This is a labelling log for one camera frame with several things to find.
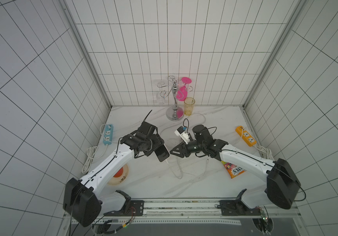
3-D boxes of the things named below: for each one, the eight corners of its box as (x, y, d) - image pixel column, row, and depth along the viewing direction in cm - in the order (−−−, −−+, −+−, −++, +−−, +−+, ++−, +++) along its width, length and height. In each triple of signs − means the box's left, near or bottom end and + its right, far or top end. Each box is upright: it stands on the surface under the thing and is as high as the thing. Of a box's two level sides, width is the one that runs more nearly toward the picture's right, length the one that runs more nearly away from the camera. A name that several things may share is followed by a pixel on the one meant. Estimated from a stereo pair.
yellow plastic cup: (183, 117, 115) (184, 105, 104) (182, 109, 121) (184, 97, 110) (193, 117, 115) (195, 105, 104) (192, 109, 121) (194, 97, 110)
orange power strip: (251, 147, 96) (252, 146, 95) (233, 129, 106) (234, 127, 104) (257, 144, 98) (258, 142, 96) (238, 126, 108) (240, 124, 106)
